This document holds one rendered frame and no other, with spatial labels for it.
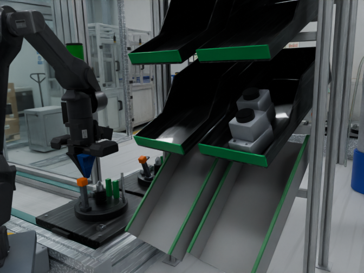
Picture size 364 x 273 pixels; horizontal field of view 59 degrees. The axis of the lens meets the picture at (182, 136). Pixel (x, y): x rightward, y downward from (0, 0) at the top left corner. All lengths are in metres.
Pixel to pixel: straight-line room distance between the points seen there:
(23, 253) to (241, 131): 0.40
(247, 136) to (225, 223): 0.20
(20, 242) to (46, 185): 0.65
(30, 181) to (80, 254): 0.64
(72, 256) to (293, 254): 0.54
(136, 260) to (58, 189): 0.50
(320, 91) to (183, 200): 0.34
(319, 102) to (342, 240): 0.52
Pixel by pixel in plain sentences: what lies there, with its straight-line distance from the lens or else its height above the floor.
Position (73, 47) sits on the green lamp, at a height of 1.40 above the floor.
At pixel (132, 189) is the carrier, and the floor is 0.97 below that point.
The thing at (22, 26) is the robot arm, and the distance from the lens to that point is 0.60.
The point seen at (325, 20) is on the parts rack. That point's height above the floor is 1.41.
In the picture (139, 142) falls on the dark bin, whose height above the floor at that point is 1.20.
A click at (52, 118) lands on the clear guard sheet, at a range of 1.24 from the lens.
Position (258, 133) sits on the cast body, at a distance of 0.52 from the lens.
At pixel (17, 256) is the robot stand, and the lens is 0.60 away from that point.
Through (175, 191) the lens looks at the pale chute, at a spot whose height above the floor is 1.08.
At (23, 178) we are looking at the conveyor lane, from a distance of 1.38.
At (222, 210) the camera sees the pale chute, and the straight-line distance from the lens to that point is 0.66.
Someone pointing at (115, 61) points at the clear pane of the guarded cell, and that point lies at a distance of 2.20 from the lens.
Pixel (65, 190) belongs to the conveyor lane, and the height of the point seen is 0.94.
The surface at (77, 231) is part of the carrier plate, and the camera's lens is 0.83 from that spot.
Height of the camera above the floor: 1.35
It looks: 13 degrees down
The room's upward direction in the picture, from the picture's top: 2 degrees counter-clockwise
